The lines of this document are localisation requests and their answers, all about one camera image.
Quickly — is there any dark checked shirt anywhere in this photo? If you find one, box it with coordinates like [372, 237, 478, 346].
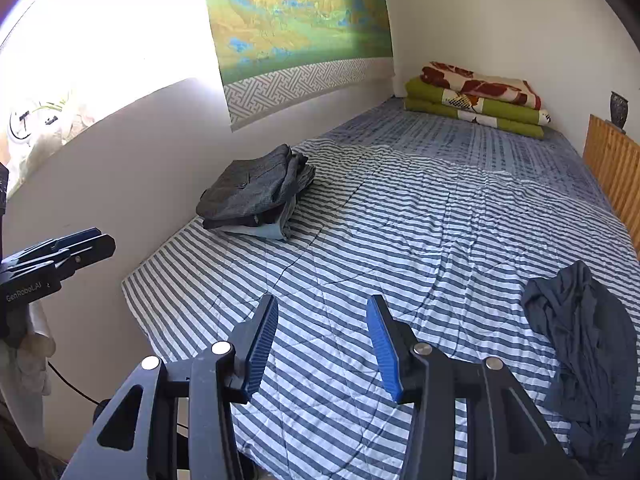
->
[195, 143, 302, 222]

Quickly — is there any grey folded garment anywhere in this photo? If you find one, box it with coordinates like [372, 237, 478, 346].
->
[280, 152, 316, 202]

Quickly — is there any dark ceramic vase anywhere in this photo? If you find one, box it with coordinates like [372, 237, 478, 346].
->
[609, 91, 629, 132]

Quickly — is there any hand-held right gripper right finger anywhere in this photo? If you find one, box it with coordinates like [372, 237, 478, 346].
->
[366, 295, 591, 480]

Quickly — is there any blue patterned bed sheet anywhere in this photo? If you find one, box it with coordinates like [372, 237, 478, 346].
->
[319, 97, 622, 211]

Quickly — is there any light blue folded garment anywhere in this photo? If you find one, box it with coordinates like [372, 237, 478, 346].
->
[219, 199, 297, 242]

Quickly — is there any black cable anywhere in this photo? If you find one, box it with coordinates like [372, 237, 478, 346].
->
[47, 359, 103, 407]

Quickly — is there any person's left hand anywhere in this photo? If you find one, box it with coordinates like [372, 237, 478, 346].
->
[0, 305, 57, 397]

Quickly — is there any dark blue garment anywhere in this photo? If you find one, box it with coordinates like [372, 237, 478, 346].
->
[521, 260, 639, 477]

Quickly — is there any red cream folded blanket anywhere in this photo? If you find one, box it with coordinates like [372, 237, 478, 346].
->
[420, 61, 544, 111]

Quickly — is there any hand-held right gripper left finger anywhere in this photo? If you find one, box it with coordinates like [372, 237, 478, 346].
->
[60, 294, 280, 480]

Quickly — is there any landscape wall poster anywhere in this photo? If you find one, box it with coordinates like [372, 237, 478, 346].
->
[200, 0, 396, 134]

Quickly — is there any blue white striped quilt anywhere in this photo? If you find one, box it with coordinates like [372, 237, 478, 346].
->
[121, 137, 640, 480]

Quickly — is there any wooden slatted bed rail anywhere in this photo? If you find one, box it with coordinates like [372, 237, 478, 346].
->
[582, 114, 640, 257]

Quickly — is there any green patterned folded blanket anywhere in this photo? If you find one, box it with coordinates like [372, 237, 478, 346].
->
[403, 97, 546, 141]
[404, 77, 554, 126]

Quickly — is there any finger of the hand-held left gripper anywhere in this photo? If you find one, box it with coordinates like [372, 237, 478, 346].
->
[15, 227, 104, 261]
[0, 234, 117, 289]

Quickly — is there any bright window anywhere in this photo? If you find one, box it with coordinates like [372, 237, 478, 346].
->
[0, 0, 222, 183]

